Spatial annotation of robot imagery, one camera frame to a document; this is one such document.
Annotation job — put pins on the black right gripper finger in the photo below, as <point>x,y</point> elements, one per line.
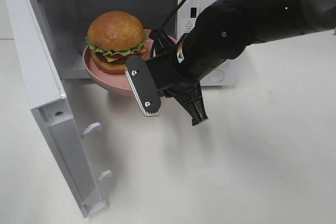
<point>163,45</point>
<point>191,100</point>

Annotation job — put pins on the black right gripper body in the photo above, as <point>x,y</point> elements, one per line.
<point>167,72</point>

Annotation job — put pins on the round white door button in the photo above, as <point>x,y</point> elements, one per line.
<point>216,76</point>

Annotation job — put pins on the burger with lettuce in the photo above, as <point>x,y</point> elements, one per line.
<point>112,38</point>

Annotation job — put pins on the pink round plate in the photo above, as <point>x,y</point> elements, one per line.
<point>115,82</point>

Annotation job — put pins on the white microwave door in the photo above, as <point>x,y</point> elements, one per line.
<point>51,110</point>

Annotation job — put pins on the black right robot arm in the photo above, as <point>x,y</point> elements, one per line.
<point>221,32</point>

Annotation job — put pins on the white warning label sticker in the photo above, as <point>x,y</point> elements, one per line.
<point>187,24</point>

